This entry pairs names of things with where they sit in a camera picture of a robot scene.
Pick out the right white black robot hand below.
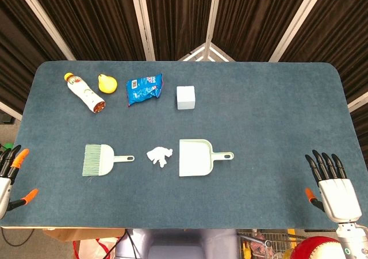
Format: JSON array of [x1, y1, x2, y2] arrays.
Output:
[[304, 149, 362, 223]]

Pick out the brown curtain partition panel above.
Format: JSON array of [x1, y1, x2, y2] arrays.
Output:
[[206, 0, 325, 63], [25, 0, 156, 62], [270, 0, 368, 144], [0, 0, 77, 121], [143, 0, 222, 62]]

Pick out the red white round ball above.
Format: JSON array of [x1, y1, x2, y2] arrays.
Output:
[[289, 235, 347, 259]]

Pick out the white paper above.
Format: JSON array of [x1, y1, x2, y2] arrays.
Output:
[[145, 146, 174, 168]]

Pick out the lavender robot torso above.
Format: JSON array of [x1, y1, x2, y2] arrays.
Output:
[[114, 228, 239, 259]]

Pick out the mint green hand broom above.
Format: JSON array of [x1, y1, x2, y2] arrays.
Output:
[[82, 143, 135, 177]]

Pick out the yellow pear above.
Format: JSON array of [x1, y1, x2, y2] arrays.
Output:
[[98, 74, 118, 94]]

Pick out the white metal frame base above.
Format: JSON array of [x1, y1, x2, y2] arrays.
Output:
[[178, 42, 236, 62]]

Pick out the white drink bottle yellow cap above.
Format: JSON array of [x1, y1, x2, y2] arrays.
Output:
[[63, 72, 106, 113]]

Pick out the red white plastic bag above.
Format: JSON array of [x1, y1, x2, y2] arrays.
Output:
[[72, 237, 119, 259]]

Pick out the pale blue cube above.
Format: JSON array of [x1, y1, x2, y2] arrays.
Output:
[[175, 85, 196, 111]]

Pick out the brown cardboard box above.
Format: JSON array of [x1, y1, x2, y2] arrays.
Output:
[[42, 228, 126, 242]]

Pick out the blue snack bag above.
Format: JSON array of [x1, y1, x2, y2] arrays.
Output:
[[125, 73, 164, 108]]

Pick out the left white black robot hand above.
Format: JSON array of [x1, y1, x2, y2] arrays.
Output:
[[0, 144, 40, 219]]

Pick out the metal wire cart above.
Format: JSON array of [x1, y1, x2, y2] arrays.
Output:
[[237, 228, 305, 259]]

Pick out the blue felt table mat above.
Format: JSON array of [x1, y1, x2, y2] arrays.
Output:
[[0, 60, 368, 230]]

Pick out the mint green dustpan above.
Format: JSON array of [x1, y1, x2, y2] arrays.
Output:
[[178, 139, 235, 177]]

